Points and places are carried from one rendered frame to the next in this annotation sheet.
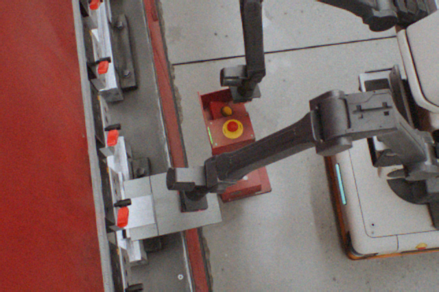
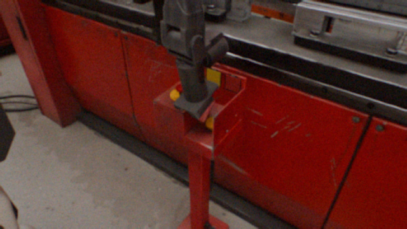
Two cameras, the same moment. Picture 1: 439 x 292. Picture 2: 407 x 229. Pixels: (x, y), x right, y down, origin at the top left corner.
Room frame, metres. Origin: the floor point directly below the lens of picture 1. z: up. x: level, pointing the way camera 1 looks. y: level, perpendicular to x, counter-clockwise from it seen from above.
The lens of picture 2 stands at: (1.14, -0.59, 1.26)
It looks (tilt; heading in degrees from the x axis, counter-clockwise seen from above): 38 degrees down; 127
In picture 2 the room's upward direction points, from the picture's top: straight up
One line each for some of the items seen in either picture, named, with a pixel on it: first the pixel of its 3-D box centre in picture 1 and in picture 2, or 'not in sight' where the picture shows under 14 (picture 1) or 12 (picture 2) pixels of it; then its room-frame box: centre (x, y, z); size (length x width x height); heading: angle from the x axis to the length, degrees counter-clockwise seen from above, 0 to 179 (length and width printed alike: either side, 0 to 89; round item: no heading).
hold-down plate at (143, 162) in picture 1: (147, 203); (187, 7); (0.43, 0.27, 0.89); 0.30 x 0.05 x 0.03; 0
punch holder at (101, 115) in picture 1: (87, 123); not in sight; (0.57, 0.33, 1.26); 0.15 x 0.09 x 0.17; 0
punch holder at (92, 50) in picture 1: (79, 57); not in sight; (0.77, 0.33, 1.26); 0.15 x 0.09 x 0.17; 0
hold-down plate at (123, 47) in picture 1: (123, 51); (348, 49); (1.00, 0.27, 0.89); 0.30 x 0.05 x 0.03; 0
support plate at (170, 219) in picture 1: (171, 201); not in sight; (0.39, 0.18, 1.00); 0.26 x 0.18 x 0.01; 90
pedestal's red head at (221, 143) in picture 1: (227, 120); (198, 107); (0.71, -0.04, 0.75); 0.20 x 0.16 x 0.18; 2
